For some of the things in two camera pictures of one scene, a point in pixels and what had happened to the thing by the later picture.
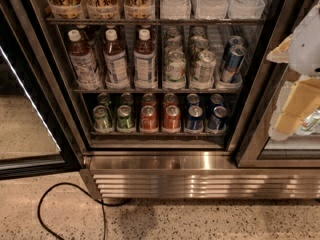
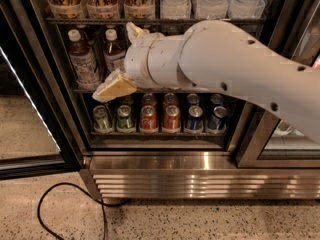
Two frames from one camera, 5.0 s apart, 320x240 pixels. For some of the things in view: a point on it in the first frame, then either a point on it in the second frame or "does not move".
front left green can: x=102 y=120 does not move
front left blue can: x=195 y=118 does not move
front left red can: x=148 y=119 does not move
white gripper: x=306 y=49 → x=134 y=61
